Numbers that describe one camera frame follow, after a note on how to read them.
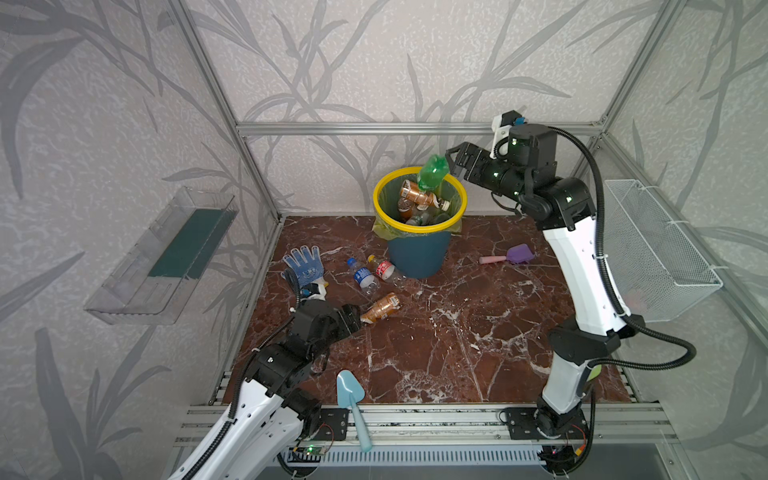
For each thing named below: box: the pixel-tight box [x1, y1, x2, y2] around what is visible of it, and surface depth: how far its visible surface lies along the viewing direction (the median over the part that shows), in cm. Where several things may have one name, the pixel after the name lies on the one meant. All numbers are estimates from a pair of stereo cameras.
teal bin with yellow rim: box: [372, 167, 468, 279], surface depth 94 cm
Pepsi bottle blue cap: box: [346, 257, 381, 296], surface depth 99 cm
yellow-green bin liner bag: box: [372, 172, 465, 241], surface depth 93 cm
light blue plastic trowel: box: [336, 370, 372, 453], surface depth 80 cm
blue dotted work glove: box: [280, 245, 325, 287], surface depth 107 cm
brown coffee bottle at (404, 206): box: [397, 197, 413, 222], surface depth 98 cm
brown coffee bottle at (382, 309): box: [360, 292, 401, 324], surface depth 91 cm
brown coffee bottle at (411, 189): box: [400, 179, 440, 208], surface depth 93 cm
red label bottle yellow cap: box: [367, 254, 407, 289], surface depth 101 cm
